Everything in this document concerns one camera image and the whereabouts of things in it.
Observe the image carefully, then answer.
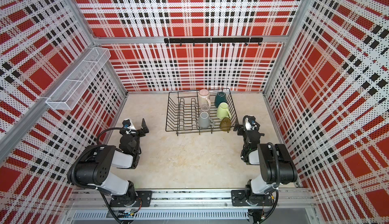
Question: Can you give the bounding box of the amber glass cup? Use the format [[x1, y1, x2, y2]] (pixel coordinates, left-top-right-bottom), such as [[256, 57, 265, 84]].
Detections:
[[219, 118, 232, 132]]

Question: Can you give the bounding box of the light green mug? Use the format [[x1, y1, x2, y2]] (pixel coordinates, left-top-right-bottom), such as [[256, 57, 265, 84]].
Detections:
[[217, 102, 232, 120]]

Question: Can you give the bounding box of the black wire dish rack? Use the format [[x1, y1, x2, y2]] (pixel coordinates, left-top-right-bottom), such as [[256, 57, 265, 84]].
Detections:
[[165, 88, 239, 135]]

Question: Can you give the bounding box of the white grey-handled mug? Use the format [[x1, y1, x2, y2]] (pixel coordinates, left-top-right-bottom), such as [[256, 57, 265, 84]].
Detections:
[[199, 111, 215, 129]]

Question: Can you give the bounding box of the dark green mug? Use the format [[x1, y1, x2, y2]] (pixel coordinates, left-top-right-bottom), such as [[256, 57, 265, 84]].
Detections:
[[214, 91, 227, 108]]

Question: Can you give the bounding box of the clear glass cup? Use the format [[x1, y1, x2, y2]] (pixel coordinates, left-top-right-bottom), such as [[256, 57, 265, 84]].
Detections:
[[200, 104, 210, 112]]

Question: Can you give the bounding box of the purple iridescent mug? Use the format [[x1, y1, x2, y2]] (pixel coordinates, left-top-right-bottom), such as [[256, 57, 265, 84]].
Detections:
[[198, 89, 211, 108]]

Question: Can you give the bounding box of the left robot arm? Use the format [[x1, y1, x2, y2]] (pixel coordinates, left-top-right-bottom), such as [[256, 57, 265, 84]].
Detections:
[[67, 119, 149, 206]]

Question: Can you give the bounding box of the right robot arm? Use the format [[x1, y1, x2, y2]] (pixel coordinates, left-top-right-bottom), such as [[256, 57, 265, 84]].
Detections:
[[232, 115, 298, 206]]

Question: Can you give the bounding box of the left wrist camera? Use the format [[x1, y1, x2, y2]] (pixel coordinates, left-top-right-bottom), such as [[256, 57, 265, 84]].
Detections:
[[122, 118, 136, 130]]

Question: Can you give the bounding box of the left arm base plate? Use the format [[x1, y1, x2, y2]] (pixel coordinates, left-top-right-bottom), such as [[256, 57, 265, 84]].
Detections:
[[109, 191, 152, 208]]

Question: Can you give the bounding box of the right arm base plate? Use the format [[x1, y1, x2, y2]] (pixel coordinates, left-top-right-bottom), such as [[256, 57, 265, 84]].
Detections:
[[231, 190, 273, 207]]

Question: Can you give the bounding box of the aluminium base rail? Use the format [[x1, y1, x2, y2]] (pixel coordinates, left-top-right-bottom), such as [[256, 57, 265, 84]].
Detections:
[[60, 188, 320, 224]]

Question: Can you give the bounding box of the white wire wall basket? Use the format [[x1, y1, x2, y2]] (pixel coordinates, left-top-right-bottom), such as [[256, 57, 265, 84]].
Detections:
[[46, 47, 110, 110]]

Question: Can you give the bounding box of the black wall hook rail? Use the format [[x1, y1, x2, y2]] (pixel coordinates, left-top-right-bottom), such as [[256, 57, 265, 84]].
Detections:
[[164, 37, 263, 46]]

